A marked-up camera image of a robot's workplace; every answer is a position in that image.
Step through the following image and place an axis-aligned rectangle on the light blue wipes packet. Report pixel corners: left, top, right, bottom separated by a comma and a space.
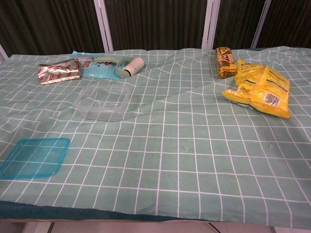
69, 50, 137, 81

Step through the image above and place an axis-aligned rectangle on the gold brown biscuit packet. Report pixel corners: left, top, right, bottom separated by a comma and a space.
215, 47, 238, 80

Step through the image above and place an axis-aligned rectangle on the blue plastic lid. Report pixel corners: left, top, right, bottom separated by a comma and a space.
0, 137, 71, 180

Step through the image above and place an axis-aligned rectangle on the green white checked tablecloth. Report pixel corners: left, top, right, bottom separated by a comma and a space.
0, 47, 311, 230

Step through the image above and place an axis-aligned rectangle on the yellow snack bag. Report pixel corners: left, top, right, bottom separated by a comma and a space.
222, 58, 292, 119

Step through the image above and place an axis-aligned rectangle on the clear plastic container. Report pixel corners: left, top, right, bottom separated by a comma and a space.
73, 84, 130, 121

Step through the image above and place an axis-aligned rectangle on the silver red snack packet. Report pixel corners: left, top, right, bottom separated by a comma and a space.
38, 58, 81, 85

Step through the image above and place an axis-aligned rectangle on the green handled lint roller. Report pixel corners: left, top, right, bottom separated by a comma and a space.
93, 56, 145, 80

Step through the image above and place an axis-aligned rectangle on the dark screen panel white frame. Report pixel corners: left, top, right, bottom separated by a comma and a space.
0, 0, 114, 56
203, 0, 272, 49
251, 0, 311, 49
0, 43, 12, 64
104, 0, 214, 51

